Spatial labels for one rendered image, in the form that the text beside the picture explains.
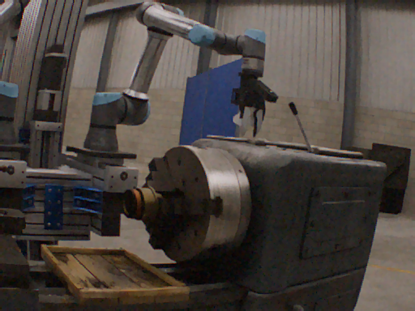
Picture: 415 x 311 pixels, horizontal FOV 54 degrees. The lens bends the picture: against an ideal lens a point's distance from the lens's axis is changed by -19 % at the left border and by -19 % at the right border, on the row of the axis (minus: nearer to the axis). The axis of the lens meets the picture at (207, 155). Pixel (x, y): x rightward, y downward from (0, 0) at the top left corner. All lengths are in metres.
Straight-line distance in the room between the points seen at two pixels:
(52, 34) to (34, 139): 0.45
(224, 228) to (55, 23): 1.15
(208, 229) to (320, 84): 11.25
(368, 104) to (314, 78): 1.79
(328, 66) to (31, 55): 10.87
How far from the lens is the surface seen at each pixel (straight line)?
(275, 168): 1.22
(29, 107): 1.88
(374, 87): 11.75
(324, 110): 12.15
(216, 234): 1.19
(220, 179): 1.19
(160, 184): 1.27
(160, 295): 1.12
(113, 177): 1.72
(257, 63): 1.56
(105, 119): 1.84
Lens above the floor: 1.29
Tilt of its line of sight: 3 degrees down
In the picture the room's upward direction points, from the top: 7 degrees clockwise
